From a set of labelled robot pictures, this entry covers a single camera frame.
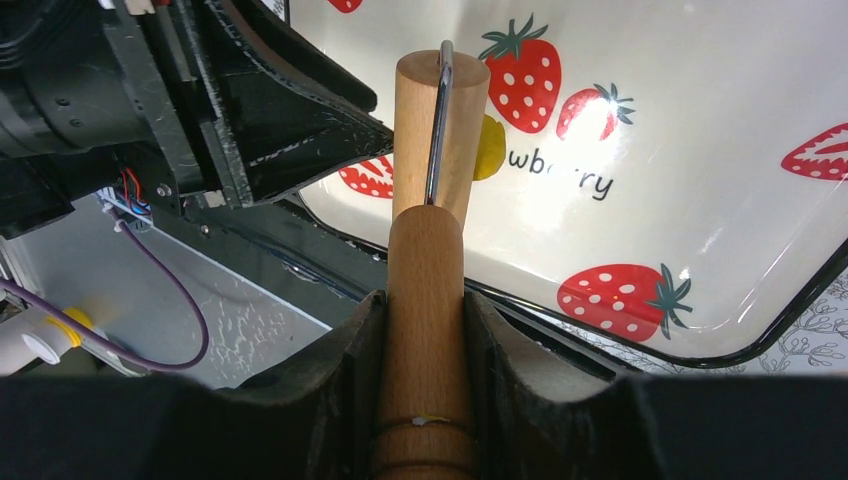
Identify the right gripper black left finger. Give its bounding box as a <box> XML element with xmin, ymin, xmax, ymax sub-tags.
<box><xmin>1</xmin><ymin>291</ymin><xmax>387</xmax><ymax>479</ymax></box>

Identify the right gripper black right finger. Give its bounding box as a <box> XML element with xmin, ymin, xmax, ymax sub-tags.
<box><xmin>464</xmin><ymin>293</ymin><xmax>847</xmax><ymax>479</ymax></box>

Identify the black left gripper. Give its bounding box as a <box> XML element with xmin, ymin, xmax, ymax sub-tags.
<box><xmin>1</xmin><ymin>1</ymin><xmax>209</xmax><ymax>239</ymax></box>

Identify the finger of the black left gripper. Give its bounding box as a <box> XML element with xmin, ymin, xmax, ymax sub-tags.
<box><xmin>173</xmin><ymin>1</ymin><xmax>393</xmax><ymax>207</ymax></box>

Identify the wooden dough roller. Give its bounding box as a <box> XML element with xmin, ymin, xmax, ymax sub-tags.
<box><xmin>369</xmin><ymin>41</ymin><xmax>489</xmax><ymax>479</ymax></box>

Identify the yellow dough piece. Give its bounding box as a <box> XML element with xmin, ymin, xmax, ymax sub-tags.
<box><xmin>473</xmin><ymin>114</ymin><xmax>506</xmax><ymax>181</ymax></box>

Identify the white strawberry tray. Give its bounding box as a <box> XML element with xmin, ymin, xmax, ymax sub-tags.
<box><xmin>271</xmin><ymin>1</ymin><xmax>847</xmax><ymax>368</ymax></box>

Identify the floral table mat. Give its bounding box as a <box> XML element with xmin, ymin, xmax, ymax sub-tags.
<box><xmin>552</xmin><ymin>273</ymin><xmax>847</xmax><ymax>375</ymax></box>

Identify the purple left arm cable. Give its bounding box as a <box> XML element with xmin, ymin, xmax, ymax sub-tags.
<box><xmin>0</xmin><ymin>208</ymin><xmax>212</xmax><ymax>374</ymax></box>

